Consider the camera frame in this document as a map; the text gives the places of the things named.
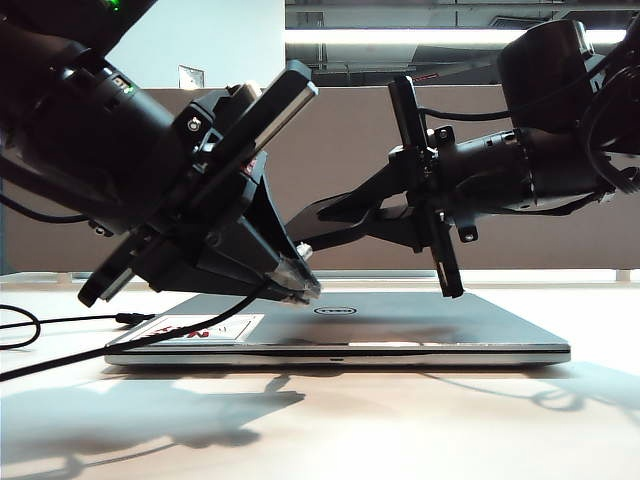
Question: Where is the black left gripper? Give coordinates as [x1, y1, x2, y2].
[77, 59, 321, 307]

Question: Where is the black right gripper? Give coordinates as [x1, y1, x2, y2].
[318, 74, 534, 300]

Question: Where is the black charging cable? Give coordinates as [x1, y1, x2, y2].
[0, 243, 314, 384]

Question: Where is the brown fabric desk divider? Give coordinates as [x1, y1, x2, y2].
[0, 84, 640, 274]

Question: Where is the grey bar under divider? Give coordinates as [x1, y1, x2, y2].
[314, 270, 437, 279]

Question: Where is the white sticker with red print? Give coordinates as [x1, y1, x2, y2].
[128, 314, 266, 346]

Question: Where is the silver Dell laptop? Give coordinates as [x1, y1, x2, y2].
[103, 292, 573, 369]

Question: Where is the long ceiling light strip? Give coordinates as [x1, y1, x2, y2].
[284, 27, 631, 46]

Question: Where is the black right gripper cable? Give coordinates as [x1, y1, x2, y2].
[418, 107, 514, 122]

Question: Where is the black left camera bracket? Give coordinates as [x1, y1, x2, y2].
[174, 84, 236, 161]

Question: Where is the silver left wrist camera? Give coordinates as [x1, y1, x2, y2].
[227, 82, 262, 119]

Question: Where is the metal wall plate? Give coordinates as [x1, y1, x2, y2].
[178, 64, 206, 90]

